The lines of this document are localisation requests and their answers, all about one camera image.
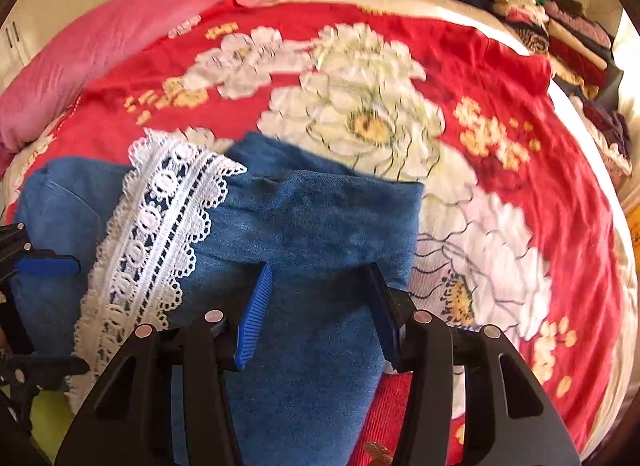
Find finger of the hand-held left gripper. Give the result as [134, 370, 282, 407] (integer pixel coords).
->
[0, 222, 82, 287]
[0, 353, 90, 389]

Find yellow box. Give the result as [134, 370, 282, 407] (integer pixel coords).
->
[627, 205, 640, 253]

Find pile of folded clothes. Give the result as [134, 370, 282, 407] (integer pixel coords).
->
[470, 0, 624, 102]

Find red floral blanket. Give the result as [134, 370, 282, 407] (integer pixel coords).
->
[4, 0, 632, 466]

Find green fleece cloth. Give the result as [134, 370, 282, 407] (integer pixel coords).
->
[29, 388, 77, 449]

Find purple cloth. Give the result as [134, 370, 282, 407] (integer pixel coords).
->
[581, 98, 632, 163]

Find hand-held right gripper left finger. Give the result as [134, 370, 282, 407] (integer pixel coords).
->
[55, 262, 275, 466]

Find blue denim lace-trimmed pants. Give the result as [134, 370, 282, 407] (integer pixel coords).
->
[10, 128, 427, 466]

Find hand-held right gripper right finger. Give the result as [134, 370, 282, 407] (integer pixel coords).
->
[367, 262, 582, 466]

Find pink quilt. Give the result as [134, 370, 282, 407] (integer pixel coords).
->
[0, 0, 354, 155]

